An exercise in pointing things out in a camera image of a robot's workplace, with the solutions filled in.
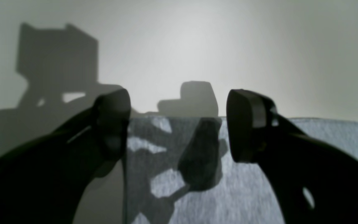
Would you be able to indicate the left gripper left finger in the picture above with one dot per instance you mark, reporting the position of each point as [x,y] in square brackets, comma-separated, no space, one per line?
[42,181]

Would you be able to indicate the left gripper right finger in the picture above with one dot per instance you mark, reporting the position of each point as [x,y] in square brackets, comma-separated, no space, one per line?
[313,181]

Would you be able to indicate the light grey T-shirt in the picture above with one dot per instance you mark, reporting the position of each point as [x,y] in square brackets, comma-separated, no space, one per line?
[181,171]

